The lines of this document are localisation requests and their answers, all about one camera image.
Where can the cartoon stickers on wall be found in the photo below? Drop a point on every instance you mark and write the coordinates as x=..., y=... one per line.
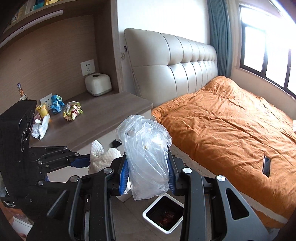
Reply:
x=23, y=96

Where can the pink wrapper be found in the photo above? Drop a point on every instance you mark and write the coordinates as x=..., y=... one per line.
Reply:
x=38, y=121

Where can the right white wall socket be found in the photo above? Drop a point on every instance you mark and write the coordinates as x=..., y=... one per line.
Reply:
x=87, y=67

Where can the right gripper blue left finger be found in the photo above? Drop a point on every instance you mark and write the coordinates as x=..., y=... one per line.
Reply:
x=124, y=175

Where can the teal curtain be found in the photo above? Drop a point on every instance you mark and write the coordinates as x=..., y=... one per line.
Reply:
x=220, y=35

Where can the white under-shelf light bar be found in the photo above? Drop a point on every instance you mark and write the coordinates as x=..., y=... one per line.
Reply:
x=29, y=25

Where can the clear plastic bag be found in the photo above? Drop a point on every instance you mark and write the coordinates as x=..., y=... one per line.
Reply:
x=146, y=144

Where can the blue wrapper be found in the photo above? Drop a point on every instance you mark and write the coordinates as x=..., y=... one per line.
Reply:
x=57, y=104

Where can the dark framed window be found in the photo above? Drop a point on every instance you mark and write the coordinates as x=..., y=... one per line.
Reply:
x=268, y=45

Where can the white tissue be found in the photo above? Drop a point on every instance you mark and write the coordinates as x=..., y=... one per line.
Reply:
x=99, y=159

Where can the gold foil wrapper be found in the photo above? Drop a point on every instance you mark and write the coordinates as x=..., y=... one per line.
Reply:
x=72, y=110

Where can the black phone on bed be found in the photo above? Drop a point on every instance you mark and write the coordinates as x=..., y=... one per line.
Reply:
x=266, y=166

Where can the white toaster-like box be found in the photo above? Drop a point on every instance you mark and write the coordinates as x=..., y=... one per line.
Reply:
x=98, y=84

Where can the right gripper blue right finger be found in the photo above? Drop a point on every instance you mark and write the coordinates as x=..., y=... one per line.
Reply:
x=172, y=179

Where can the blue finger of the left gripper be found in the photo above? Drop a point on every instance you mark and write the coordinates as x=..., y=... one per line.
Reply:
x=81, y=161

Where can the left white wall socket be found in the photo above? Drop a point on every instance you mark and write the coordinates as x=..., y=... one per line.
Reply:
x=47, y=101

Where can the row of upright books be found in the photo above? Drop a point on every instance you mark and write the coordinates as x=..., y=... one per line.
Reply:
x=29, y=7

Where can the white wall socket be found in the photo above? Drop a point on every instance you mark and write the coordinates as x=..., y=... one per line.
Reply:
x=47, y=101
x=87, y=67

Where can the orange bed cover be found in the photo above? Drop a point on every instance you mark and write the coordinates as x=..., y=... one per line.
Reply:
x=228, y=131

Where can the cream padded headboard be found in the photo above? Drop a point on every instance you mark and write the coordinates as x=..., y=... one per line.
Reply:
x=165, y=66

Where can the white paper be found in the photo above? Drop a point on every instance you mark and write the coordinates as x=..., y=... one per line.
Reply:
x=39, y=131

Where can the white square trash bin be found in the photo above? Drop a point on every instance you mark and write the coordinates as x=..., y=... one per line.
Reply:
x=164, y=214

